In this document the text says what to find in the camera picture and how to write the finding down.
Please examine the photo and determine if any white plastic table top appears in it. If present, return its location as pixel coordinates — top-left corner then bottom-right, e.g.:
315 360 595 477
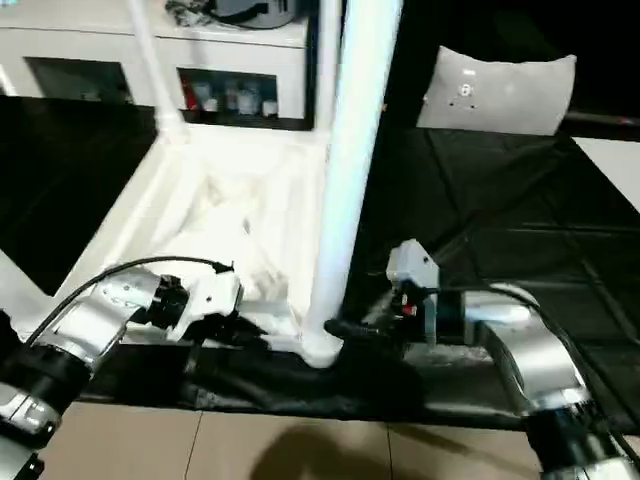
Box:
58 124 349 371

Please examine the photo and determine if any white plastic table leg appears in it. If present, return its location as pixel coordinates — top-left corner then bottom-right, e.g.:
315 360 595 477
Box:
0 246 59 299
126 0 191 149
298 0 405 347
312 0 347 143

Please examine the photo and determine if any black work mat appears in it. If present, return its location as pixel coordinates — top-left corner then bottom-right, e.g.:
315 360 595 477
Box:
0 92 640 433

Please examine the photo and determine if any white flat board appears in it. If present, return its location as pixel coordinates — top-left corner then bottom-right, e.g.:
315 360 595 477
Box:
574 134 640 215

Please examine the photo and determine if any white glass-door cabinet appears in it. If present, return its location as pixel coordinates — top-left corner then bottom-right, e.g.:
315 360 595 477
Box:
0 0 313 133

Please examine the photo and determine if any small clutter pile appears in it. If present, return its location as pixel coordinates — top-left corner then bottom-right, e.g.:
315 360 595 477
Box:
164 0 217 28

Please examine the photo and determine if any dark bag on cabinet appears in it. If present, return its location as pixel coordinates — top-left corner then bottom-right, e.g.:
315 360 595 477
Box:
208 0 303 28

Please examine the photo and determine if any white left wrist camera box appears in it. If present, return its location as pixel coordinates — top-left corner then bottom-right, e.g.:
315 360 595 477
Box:
178 266 247 343

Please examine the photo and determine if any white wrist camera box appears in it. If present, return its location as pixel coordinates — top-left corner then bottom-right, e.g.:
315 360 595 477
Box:
384 237 441 293
178 266 247 343

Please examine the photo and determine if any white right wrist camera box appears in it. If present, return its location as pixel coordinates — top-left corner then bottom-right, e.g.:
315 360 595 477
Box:
384 237 441 293

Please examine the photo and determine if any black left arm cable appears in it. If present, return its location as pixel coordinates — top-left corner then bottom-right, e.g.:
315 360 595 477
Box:
18 255 237 353

